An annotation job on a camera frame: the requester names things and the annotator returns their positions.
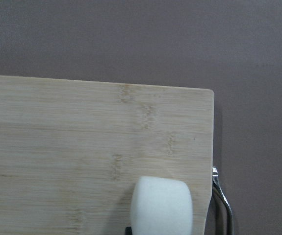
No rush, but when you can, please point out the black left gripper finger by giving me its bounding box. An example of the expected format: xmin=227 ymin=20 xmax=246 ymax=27
xmin=125 ymin=227 xmax=132 ymax=235

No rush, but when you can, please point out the wooden cutting board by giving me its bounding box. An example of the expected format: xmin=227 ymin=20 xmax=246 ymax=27
xmin=0 ymin=75 xmax=214 ymax=235

